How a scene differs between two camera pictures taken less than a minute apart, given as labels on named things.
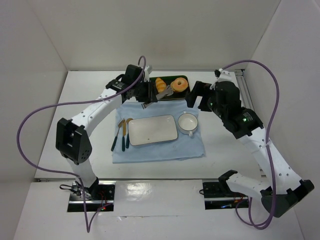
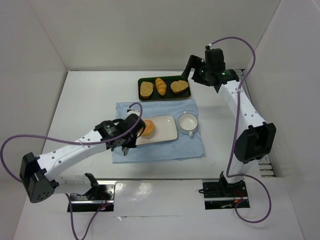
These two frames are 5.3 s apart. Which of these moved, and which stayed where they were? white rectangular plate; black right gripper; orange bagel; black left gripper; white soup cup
Moved: black right gripper; black left gripper; orange bagel
Stayed: white rectangular plate; white soup cup
